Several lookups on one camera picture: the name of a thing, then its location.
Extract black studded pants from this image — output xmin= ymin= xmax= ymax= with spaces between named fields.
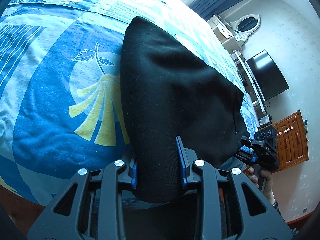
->
xmin=120 ymin=17 xmax=249 ymax=203

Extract striped sleeve right forearm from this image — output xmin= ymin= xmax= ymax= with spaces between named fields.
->
xmin=271 ymin=200 xmax=299 ymax=238

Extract person's right hand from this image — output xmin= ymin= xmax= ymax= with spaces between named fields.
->
xmin=248 ymin=167 xmax=276 ymax=205

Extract brown wooden cabinet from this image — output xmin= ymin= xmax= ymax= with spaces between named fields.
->
xmin=243 ymin=109 xmax=309 ymax=176

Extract white TV stand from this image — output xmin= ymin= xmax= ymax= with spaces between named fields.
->
xmin=231 ymin=49 xmax=271 ymax=129

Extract black flat television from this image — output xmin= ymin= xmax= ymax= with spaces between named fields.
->
xmin=246 ymin=50 xmax=290 ymax=101

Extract white dressing table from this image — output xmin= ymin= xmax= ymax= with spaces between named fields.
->
xmin=207 ymin=15 xmax=244 ymax=54

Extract white oval vanity mirror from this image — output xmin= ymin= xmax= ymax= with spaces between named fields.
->
xmin=229 ymin=14 xmax=261 ymax=43

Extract blue patterned bed sheet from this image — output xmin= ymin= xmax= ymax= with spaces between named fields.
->
xmin=1 ymin=0 xmax=244 ymax=206

